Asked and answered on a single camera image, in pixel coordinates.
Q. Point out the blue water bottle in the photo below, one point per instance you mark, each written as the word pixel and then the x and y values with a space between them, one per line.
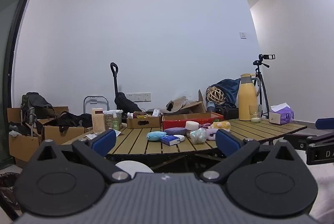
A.
pixel 210 106

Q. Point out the clear container white lid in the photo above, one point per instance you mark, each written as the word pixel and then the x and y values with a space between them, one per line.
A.
pixel 108 119

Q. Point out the yellow packet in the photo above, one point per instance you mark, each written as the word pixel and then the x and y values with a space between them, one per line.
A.
pixel 143 116

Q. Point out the yellow plush toy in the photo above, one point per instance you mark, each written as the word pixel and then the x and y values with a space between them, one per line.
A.
pixel 220 125

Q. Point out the white round sponge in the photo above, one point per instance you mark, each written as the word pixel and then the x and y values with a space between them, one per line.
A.
pixel 191 125

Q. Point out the wooden slat table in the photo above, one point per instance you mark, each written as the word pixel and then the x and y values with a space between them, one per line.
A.
pixel 138 144

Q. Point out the small brown cardboard box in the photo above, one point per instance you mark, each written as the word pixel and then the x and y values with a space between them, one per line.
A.
pixel 142 122

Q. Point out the green liquid bottle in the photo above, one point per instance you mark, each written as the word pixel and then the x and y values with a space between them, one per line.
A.
pixel 115 123

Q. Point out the white wall socket strip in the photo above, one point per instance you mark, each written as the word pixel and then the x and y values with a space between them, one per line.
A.
pixel 138 97

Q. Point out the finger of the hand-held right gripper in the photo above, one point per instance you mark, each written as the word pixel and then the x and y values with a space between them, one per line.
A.
pixel 300 140
pixel 325 123

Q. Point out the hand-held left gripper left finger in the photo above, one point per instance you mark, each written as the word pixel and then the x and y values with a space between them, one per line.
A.
pixel 103 141

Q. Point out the metal tube frame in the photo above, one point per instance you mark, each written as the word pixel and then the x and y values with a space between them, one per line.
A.
pixel 88 101

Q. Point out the black video camera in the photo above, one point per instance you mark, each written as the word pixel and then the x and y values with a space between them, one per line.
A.
pixel 266 57

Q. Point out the white red bottle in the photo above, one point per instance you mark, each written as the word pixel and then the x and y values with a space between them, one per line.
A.
pixel 131 115

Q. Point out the black trash bag bin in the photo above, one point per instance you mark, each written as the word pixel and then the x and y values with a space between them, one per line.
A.
pixel 7 191

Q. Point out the wicker ball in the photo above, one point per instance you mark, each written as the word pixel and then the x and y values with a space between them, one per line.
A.
pixel 215 95

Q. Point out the dark blue cloth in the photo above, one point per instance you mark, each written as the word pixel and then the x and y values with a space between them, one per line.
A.
pixel 229 89

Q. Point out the purple tissue pack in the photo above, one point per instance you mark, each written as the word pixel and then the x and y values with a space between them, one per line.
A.
pixel 283 115

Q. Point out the black clothing pile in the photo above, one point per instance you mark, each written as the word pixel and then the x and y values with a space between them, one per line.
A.
pixel 70 118

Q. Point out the large brown cardboard box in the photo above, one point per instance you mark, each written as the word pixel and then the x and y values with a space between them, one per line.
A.
pixel 21 145

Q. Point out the yellow thermos jug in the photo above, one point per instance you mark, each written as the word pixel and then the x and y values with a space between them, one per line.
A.
pixel 244 101

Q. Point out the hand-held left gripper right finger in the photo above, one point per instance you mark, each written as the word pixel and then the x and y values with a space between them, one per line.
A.
pixel 226 144

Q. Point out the beige felt bag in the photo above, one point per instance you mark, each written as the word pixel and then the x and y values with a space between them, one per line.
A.
pixel 177 104

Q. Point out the dark grey backpack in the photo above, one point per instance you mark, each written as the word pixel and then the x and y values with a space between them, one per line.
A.
pixel 36 105

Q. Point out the mauve sponge block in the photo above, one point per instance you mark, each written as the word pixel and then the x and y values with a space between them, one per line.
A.
pixel 174 131

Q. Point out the clear plastic bag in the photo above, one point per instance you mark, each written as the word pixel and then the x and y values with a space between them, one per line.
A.
pixel 198 136
pixel 91 136

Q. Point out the open brown cardboard box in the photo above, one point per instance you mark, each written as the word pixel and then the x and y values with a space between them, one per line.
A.
pixel 194 106

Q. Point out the white round stool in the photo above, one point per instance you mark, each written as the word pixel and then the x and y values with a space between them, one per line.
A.
pixel 130 168

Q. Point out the white blue printed carton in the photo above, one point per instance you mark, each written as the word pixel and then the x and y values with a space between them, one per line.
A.
pixel 156 112

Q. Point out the red cardboard box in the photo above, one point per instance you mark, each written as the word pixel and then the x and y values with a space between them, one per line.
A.
pixel 172 123

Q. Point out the blue plush toy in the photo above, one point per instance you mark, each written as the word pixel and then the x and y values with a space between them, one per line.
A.
pixel 155 136

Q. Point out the small blue box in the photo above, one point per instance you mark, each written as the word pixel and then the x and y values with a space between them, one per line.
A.
pixel 169 140

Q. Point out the low brown cardboard box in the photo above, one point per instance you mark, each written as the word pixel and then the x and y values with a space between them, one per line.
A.
pixel 67 134

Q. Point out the lilac fluffy cloth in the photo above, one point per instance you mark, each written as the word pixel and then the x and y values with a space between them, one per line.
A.
pixel 211 133

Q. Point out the black cart bag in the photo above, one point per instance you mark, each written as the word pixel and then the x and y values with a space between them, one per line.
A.
pixel 125 104

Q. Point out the black tripod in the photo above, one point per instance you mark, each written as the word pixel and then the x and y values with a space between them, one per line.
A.
pixel 259 83

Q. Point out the light wooden box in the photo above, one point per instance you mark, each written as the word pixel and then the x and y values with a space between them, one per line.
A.
pixel 97 121

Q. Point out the clear drinking glass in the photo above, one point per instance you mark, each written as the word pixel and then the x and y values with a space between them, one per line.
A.
pixel 255 113

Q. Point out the white tape roll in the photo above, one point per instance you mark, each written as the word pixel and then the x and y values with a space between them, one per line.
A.
pixel 180 138

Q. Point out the dark glass door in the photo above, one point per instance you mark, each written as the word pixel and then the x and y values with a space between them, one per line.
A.
pixel 10 57

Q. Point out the white wall switch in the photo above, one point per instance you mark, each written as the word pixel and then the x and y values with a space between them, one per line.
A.
pixel 243 35

